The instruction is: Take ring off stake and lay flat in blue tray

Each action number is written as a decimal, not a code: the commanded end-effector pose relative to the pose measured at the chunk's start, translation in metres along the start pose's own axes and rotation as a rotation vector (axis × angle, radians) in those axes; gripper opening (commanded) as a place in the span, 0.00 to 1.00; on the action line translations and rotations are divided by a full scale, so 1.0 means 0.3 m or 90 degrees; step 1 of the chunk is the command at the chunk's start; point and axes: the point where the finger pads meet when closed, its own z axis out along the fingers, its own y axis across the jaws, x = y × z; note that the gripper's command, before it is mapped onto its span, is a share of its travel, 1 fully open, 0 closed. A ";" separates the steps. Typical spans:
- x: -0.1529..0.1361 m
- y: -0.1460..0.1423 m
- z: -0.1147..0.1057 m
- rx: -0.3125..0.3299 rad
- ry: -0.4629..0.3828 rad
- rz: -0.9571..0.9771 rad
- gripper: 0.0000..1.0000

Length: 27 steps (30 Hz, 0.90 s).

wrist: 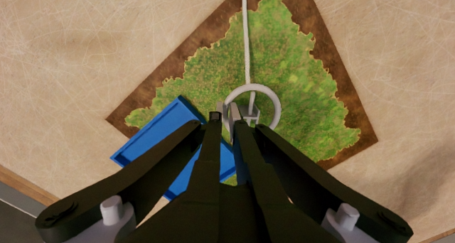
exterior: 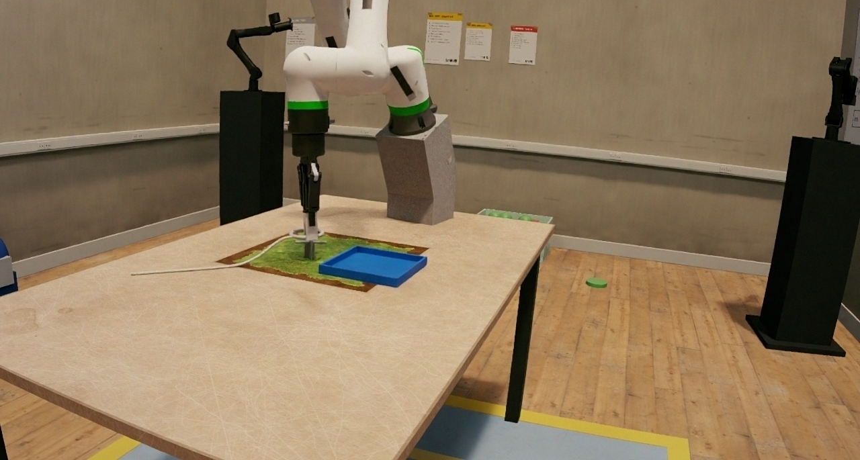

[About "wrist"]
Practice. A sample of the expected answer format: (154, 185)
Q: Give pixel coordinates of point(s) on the white ring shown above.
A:
(248, 87)

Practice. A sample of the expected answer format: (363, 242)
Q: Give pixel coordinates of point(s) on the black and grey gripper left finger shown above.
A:
(108, 210)

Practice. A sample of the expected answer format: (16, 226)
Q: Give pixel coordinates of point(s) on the blue tray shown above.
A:
(167, 121)

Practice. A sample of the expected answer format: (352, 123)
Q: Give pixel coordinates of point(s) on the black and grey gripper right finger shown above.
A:
(271, 166)

